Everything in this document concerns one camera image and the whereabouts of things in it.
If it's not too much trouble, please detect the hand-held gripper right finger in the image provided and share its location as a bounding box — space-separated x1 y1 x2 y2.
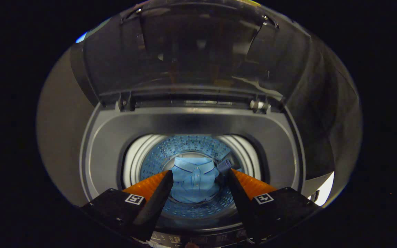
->
227 168 321 243

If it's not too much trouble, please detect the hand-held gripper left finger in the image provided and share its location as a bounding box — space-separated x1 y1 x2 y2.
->
80 170 174 241

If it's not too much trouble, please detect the light blue polo shirt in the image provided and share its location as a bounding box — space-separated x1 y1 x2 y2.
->
169 157 221 204

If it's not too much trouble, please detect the grey washing machine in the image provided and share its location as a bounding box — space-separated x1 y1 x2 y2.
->
80 100 306 247

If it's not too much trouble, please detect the white panel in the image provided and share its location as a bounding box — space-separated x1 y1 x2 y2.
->
309 171 335 207

